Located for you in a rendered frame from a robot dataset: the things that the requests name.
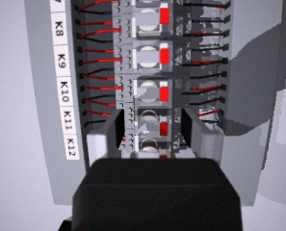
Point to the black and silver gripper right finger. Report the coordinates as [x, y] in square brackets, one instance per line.
[204, 142]

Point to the grey mounting plate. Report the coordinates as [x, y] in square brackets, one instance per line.
[200, 13]

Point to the black rectangular tray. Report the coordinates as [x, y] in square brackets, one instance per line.
[65, 226]

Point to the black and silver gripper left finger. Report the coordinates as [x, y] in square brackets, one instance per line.
[103, 143]

